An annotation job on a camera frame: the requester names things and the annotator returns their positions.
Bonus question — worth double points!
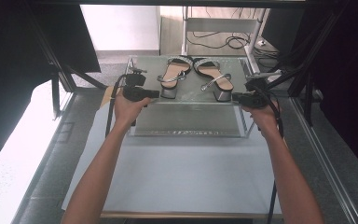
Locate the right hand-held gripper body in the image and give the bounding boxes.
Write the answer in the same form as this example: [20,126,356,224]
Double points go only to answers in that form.
[243,70,282,109]

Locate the pale blue table mat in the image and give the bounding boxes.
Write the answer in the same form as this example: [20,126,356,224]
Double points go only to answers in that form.
[61,92,283,216]

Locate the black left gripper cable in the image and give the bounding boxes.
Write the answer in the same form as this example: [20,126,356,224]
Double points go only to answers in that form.
[104,73,129,138]

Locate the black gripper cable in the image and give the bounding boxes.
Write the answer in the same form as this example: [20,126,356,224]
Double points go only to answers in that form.
[264,89,286,224]
[104,73,129,138]

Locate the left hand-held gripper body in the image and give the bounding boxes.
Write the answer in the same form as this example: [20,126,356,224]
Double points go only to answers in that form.
[121,66,149,103]

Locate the white power strip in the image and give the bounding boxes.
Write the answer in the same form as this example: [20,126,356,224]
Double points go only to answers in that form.
[266,69,286,84]

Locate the black rhinestone strap heeled sandal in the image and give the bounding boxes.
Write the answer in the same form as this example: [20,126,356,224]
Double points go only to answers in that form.
[193,57,235,103]
[156,55,195,100]

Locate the wooden table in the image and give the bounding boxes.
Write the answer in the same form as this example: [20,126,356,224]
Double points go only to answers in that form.
[64,85,285,219]

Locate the person's left hand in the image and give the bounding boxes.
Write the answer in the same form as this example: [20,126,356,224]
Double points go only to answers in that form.
[113,92,154,129]

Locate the black metal frame strut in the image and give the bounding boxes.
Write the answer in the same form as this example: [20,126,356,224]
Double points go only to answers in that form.
[260,0,351,127]
[24,0,108,119]

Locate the black curtain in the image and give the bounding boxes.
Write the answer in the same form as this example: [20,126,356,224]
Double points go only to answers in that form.
[292,0,358,185]
[0,0,102,178]

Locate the aluminium rail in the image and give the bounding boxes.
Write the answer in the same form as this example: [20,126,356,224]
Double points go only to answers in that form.
[290,96,358,224]

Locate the black floor cables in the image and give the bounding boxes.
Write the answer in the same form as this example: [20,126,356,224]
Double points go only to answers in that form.
[186,29,282,61]

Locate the white wall panel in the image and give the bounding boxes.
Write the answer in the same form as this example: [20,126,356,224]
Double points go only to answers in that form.
[79,4,162,52]

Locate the person's right hand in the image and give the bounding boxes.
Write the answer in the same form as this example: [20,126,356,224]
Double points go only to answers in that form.
[241,98,280,139]

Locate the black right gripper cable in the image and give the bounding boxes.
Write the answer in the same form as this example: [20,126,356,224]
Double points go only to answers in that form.
[264,89,286,224]

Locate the white metal stand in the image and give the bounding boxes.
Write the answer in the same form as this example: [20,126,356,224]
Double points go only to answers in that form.
[181,6,270,75]

